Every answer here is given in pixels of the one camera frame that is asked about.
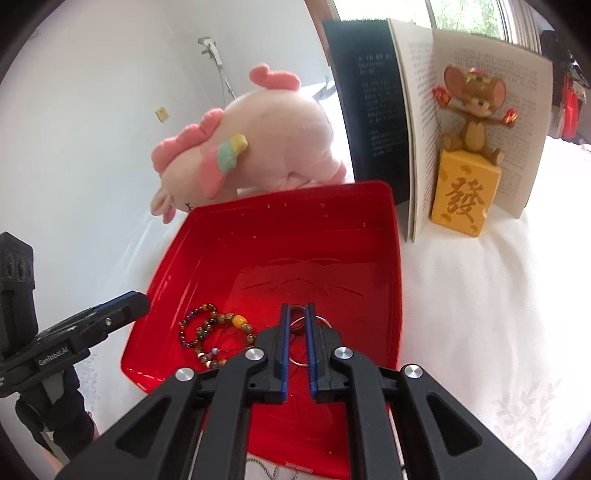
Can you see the white wall-mounted shower head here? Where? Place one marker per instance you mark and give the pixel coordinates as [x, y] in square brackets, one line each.
[213, 50]

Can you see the person's left hand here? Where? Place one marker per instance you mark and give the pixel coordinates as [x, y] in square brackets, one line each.
[51, 415]

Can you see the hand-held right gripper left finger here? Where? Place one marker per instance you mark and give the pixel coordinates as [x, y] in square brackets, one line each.
[286, 350]

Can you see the pink plush unicorn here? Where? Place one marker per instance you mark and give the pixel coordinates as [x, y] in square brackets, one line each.
[272, 134]

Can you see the white embroidered cloth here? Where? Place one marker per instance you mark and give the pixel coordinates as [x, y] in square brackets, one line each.
[475, 323]

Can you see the red plastic tray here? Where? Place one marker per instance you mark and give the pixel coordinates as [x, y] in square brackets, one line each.
[295, 249]

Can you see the open book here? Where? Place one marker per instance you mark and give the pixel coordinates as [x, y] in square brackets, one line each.
[383, 115]

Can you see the window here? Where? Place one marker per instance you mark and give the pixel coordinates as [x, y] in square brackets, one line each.
[461, 16]

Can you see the yellow wall switch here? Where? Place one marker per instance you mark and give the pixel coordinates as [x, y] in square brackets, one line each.
[161, 114]

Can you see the mouse figurine on yellow block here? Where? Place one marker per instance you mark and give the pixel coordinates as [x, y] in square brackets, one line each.
[466, 184]

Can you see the red hanging ornament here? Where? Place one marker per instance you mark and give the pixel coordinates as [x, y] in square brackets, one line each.
[570, 110]

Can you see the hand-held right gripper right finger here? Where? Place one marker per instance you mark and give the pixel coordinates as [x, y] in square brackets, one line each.
[310, 350]

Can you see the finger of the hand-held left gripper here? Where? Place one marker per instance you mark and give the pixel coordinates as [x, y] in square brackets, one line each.
[115, 302]
[129, 314]

